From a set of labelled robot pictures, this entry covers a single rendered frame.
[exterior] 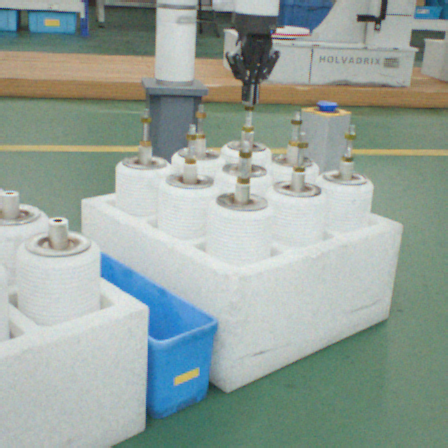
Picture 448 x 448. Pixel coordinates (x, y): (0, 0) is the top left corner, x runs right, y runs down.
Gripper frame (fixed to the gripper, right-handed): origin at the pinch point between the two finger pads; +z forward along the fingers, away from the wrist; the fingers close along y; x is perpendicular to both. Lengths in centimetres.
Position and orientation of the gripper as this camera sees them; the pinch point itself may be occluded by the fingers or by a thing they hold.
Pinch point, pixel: (250, 93)
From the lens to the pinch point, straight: 129.6
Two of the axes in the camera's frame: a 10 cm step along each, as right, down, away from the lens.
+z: -0.6, 9.3, 3.5
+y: 7.0, -2.1, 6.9
